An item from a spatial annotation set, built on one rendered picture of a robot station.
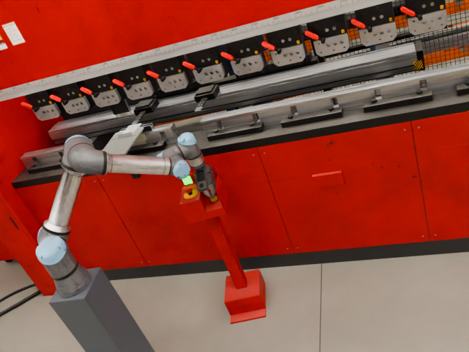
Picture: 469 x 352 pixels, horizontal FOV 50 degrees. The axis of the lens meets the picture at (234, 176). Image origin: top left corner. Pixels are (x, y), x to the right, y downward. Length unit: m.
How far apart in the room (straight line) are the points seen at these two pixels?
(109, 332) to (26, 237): 1.28
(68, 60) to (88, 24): 0.24
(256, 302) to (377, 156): 1.00
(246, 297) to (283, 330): 0.25
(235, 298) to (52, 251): 1.07
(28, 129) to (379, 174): 2.20
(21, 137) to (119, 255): 0.97
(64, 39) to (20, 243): 1.41
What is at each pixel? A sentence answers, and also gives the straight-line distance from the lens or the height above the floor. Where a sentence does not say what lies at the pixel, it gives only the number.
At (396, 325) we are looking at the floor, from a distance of 2.59.
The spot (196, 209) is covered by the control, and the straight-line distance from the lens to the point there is 2.40.
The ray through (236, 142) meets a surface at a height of 0.87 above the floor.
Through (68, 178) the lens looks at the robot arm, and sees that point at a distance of 2.17.
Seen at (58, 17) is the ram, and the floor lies 1.67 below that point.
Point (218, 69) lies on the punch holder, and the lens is 2.45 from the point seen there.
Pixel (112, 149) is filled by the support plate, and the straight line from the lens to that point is 2.70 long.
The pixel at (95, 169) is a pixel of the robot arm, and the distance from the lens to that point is 2.02.
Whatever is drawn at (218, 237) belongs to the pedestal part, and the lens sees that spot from 2.56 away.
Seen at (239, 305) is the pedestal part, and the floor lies 0.07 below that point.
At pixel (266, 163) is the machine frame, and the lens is 2.54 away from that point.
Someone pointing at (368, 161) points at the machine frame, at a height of 0.65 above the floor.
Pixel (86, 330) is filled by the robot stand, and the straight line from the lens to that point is 2.35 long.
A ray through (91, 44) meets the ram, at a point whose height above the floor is 1.50.
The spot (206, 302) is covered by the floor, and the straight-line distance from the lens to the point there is 3.00.
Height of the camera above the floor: 2.01
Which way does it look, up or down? 31 degrees down
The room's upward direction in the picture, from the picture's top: 22 degrees counter-clockwise
